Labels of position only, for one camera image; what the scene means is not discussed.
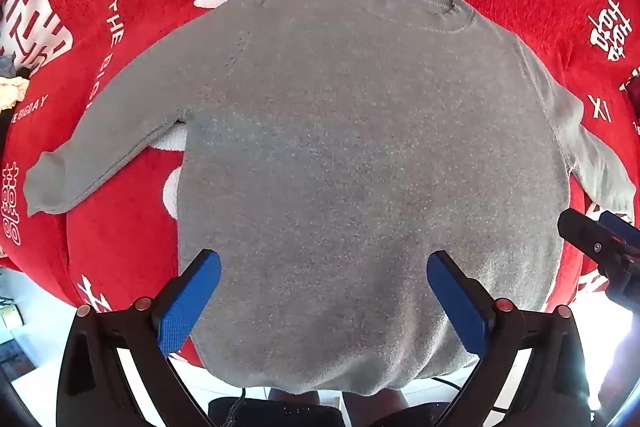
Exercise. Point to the dark red cloth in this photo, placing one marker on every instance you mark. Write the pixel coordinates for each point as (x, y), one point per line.
(632, 88)

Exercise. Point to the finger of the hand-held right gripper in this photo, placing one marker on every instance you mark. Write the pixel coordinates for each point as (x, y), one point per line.
(622, 227)
(582, 232)

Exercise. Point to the grey knit sweater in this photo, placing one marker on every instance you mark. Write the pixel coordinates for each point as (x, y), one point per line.
(350, 157)

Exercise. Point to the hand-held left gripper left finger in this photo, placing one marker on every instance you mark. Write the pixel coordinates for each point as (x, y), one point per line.
(187, 302)

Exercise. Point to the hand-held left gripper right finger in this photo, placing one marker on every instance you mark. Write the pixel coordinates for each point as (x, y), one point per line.
(457, 302)

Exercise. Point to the pile of clothes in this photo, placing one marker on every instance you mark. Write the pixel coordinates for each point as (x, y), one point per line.
(10, 84)

